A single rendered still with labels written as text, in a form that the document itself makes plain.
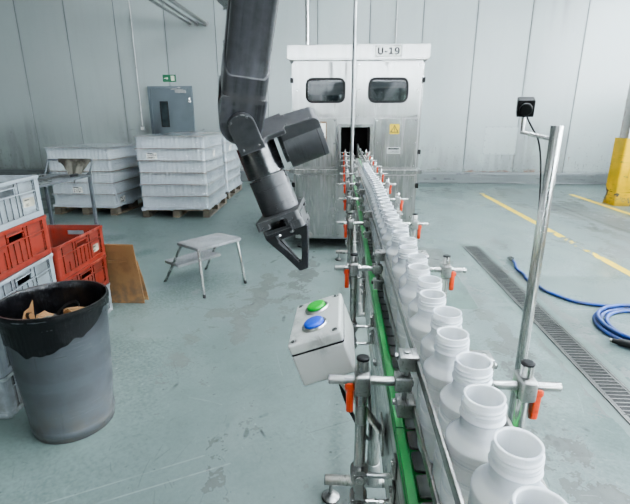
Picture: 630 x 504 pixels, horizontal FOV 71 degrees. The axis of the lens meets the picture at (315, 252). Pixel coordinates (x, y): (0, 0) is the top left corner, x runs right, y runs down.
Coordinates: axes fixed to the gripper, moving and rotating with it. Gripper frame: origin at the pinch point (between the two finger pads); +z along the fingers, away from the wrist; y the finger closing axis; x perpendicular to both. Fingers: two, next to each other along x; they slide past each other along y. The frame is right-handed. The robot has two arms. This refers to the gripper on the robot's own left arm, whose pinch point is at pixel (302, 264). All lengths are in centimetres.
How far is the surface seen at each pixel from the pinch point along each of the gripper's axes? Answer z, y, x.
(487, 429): 10.2, -32.0, -16.4
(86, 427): 69, 96, 140
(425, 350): 12.2, -13.7, -13.6
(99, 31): -369, 962, 425
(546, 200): 25, 69, -62
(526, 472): 9.4, -38.0, -17.5
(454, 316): 10.1, -11.3, -18.6
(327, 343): 9.1, -10.2, -1.3
